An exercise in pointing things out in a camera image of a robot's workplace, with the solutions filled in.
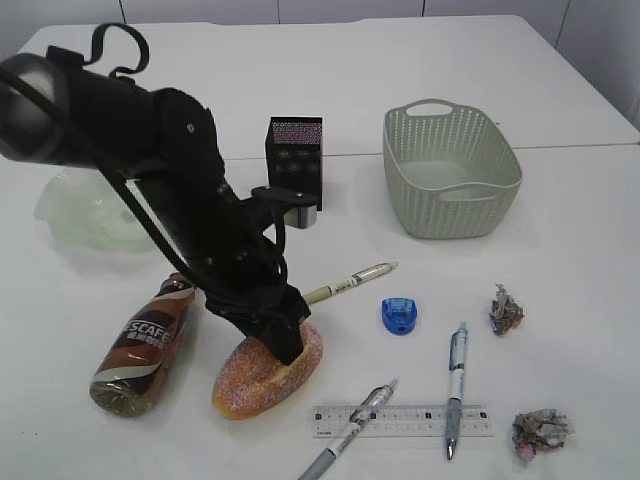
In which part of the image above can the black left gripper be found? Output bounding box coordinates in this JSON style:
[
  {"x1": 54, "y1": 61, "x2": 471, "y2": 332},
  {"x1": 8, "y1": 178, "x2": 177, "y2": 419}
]
[{"x1": 154, "y1": 171, "x2": 310, "y2": 365}]

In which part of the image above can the sugared bread roll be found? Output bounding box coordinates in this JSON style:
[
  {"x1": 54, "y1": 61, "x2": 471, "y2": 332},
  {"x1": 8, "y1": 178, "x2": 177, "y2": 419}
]
[{"x1": 212, "y1": 324, "x2": 324, "y2": 420}]

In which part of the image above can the blue pencil sharpener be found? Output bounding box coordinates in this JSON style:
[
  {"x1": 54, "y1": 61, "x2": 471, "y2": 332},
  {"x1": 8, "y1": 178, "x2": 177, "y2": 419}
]
[{"x1": 381, "y1": 297, "x2": 417, "y2": 336}]

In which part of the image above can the brown Nescafe coffee bottle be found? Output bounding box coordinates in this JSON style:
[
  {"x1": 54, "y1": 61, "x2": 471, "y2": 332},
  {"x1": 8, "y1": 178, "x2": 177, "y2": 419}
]
[{"x1": 89, "y1": 273, "x2": 197, "y2": 417}]

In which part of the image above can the paper piece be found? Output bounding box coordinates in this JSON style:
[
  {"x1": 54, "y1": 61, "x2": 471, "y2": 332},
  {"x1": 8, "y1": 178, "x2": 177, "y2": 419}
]
[
  {"x1": 512, "y1": 408, "x2": 574, "y2": 463},
  {"x1": 489, "y1": 284, "x2": 524, "y2": 336}
]

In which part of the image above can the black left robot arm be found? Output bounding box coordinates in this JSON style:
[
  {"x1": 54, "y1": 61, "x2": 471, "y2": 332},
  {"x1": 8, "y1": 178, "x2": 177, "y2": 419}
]
[{"x1": 1, "y1": 48, "x2": 316, "y2": 364}]

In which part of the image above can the grey clear gel pen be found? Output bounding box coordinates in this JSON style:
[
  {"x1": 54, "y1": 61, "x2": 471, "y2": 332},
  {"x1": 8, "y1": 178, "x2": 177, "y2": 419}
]
[{"x1": 298, "y1": 378, "x2": 399, "y2": 480}]

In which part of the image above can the beige retractable pen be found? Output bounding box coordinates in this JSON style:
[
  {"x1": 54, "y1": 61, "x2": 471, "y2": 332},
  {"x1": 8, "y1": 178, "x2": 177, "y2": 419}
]
[{"x1": 303, "y1": 262, "x2": 398, "y2": 305}]

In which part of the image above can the blue white gel pen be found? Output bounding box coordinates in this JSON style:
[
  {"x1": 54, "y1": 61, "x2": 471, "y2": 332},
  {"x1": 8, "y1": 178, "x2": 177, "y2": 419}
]
[{"x1": 445, "y1": 322, "x2": 468, "y2": 461}]

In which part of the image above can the black mesh pen holder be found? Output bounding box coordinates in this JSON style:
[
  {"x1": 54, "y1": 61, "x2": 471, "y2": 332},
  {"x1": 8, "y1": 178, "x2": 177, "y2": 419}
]
[{"x1": 265, "y1": 116, "x2": 323, "y2": 211}]

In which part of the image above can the pale green plastic basket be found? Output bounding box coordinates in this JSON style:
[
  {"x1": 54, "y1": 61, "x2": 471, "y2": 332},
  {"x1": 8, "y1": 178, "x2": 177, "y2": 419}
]
[{"x1": 383, "y1": 99, "x2": 523, "y2": 240}]

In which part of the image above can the translucent green wavy plate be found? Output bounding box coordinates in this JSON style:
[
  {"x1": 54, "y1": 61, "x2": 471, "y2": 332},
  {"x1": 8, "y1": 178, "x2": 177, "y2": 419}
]
[{"x1": 34, "y1": 168, "x2": 154, "y2": 253}]

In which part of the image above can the clear plastic ruler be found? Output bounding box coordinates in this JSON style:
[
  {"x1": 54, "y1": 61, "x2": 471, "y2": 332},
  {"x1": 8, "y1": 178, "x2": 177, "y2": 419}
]
[{"x1": 310, "y1": 404, "x2": 494, "y2": 439}]

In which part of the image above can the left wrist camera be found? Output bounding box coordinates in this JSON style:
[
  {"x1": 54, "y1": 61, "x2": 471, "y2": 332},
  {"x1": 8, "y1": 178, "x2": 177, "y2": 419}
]
[{"x1": 251, "y1": 186, "x2": 319, "y2": 229}]

